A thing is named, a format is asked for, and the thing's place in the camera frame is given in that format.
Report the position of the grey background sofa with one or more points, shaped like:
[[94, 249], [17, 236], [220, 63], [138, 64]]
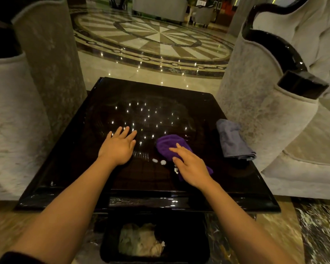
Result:
[[161, 8]]

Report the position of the person's right thumb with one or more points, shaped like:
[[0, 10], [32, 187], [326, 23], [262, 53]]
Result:
[[176, 162]]

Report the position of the glossy black table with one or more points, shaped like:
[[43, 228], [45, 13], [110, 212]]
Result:
[[159, 112]]

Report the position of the person's right forearm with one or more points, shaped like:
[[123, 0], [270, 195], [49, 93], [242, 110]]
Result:
[[242, 225]]

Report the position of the person's right middle finger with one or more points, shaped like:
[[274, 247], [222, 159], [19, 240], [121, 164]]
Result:
[[183, 148]]

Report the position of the purple cleaning cloth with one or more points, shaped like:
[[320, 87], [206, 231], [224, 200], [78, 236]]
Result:
[[166, 145]]

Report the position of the grey background chair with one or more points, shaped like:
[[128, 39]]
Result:
[[203, 15]]

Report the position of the person's left hand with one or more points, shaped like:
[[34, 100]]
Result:
[[118, 149]]

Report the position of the person's right hand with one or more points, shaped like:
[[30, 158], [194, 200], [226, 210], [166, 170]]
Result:
[[194, 169]]

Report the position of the grey armchair with black trim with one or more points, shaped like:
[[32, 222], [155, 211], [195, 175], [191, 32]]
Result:
[[277, 112]]

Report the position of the black waste bin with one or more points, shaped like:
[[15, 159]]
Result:
[[181, 239]]

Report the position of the crumpled paper trash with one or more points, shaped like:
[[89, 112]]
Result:
[[139, 240]]

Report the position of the black sleeve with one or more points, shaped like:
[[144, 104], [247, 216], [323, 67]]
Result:
[[19, 258]]

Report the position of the person's left little finger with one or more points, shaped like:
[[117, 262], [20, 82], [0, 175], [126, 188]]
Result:
[[109, 135]]

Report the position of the person's left forearm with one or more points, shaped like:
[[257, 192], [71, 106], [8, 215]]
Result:
[[71, 208]]

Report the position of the person's left thumb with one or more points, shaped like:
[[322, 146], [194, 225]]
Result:
[[133, 147]]

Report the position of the cluster of white crumbs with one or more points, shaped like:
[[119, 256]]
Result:
[[176, 170]]

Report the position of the person's left middle finger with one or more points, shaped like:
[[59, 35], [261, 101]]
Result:
[[125, 131]]

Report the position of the grey velvet armchair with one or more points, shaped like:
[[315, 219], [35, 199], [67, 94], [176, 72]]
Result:
[[30, 93]]

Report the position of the grey folded cloth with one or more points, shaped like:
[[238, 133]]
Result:
[[232, 141]]

